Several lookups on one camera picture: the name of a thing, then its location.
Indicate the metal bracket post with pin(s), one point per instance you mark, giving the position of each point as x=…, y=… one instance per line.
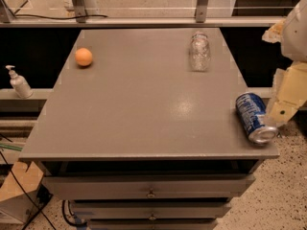
x=201, y=10
x=80, y=12

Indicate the right metal bracket post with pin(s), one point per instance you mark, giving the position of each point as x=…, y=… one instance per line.
x=201, y=10

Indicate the white pump soap bottle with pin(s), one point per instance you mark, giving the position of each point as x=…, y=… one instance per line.
x=19, y=84

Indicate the orange fruit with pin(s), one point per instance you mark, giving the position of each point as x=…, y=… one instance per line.
x=83, y=57

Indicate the left metal bracket post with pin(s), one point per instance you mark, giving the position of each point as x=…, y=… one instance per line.
x=80, y=12

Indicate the cardboard box on floor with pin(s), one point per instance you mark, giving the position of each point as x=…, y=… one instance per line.
x=18, y=193

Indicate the clear plastic water bottle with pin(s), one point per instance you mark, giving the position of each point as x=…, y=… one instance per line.
x=199, y=52

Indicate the grey drawer cabinet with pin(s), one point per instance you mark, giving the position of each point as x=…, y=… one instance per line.
x=139, y=141

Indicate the blue soda can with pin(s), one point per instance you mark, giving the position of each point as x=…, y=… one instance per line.
x=251, y=111

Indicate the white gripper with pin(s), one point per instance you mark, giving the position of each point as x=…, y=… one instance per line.
x=296, y=35

